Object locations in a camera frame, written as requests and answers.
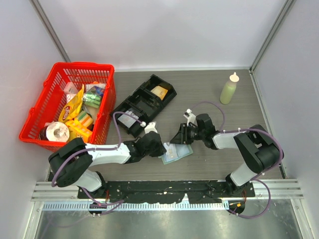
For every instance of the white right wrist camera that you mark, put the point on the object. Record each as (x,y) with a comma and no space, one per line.
(189,116)

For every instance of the white small packet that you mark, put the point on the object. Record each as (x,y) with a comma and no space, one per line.
(70,88)

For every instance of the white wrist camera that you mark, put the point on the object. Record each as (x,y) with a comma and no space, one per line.
(151,127)
(189,116)

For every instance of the tan card in tray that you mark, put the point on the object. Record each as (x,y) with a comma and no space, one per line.
(159,92)

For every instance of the aluminium front rail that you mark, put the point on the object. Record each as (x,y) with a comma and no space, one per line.
(72,198)

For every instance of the yellow snack bag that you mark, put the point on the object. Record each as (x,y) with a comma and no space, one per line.
(73,107)

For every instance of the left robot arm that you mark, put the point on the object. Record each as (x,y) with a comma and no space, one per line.
(70,164)

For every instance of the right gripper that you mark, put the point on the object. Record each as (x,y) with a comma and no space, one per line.
(182,137)

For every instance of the green squeeze bottle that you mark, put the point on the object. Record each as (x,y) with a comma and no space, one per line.
(229,89)

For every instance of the green sponge pack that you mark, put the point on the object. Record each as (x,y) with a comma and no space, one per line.
(92,100)

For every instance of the yellow cracker box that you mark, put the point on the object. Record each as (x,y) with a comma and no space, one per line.
(76,129)

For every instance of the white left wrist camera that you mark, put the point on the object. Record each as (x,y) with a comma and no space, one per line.
(151,127)

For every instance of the toilet paper roll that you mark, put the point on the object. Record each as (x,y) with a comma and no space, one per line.
(57,132)

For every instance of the black plastic organizer tray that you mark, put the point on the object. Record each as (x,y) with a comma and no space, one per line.
(143,103)

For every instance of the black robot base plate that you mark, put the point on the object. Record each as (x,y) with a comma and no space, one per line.
(169,192)

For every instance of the white card in tray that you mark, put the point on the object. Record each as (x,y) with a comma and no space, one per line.
(128,119)

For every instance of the red plastic shopping basket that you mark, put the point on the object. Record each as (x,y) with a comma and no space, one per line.
(52,100)

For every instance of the white credit card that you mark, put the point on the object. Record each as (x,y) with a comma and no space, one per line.
(171,152)

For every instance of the green leather card holder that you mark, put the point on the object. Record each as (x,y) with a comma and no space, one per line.
(182,151)

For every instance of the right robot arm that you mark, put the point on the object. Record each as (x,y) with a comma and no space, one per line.
(258,149)

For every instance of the green yellow sponge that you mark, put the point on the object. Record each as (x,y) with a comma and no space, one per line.
(84,119)

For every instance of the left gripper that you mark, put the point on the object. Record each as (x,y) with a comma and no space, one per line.
(160,151)

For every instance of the dark round can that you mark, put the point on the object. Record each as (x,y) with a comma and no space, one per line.
(42,134)

